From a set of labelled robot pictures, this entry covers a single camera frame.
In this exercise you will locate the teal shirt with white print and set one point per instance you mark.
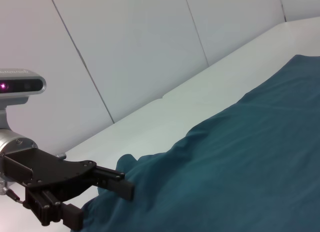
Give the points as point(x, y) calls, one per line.
point(225, 154)

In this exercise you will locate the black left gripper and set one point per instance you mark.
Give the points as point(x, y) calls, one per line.
point(50, 172)

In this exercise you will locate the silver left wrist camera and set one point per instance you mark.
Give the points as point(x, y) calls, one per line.
point(22, 85)

